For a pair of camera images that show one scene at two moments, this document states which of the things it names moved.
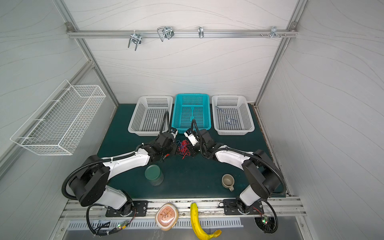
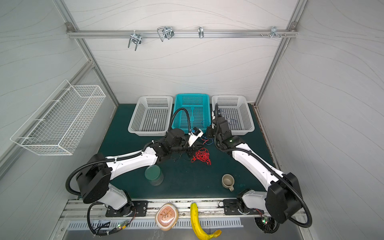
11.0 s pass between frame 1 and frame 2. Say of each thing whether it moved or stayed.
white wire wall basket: stayed
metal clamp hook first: stayed
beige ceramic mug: stayed
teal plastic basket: stayed
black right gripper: moved
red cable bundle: moved
